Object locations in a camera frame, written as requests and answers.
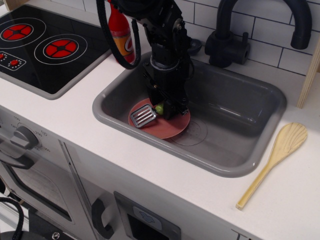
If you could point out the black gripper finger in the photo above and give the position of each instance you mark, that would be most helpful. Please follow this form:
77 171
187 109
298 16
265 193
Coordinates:
155 97
170 109

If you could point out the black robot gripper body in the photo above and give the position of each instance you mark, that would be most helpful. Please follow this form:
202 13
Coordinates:
170 80

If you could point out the green handled grey spatula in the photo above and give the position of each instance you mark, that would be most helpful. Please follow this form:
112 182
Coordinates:
146 114

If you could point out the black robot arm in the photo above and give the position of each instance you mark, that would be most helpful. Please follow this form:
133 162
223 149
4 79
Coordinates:
170 65

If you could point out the pink plate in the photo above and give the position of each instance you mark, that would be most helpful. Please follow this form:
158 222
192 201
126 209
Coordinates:
160 127

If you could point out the grey sink basin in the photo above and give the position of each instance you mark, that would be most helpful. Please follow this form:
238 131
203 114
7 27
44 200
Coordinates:
232 117

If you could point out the red orange sauce bottle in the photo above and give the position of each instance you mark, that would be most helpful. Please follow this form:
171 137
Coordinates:
121 33

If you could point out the black toy faucet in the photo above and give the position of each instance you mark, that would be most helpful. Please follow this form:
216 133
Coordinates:
223 49

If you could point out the black toy stovetop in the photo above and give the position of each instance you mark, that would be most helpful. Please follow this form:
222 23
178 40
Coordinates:
48 53

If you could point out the wooden spoon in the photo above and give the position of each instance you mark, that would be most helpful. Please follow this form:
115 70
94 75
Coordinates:
290 137

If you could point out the grey oven knob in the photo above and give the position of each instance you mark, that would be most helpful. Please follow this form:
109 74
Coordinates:
25 138

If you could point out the wooden shelf side panel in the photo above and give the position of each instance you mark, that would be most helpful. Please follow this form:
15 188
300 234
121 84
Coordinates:
310 76

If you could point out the blue handled dark ladle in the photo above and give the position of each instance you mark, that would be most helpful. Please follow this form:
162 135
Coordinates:
195 47

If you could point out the black cabinet door handle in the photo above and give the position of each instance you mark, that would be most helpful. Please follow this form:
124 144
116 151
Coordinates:
97 209

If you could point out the grey oven door handle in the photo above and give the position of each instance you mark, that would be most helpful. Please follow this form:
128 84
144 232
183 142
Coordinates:
14 156

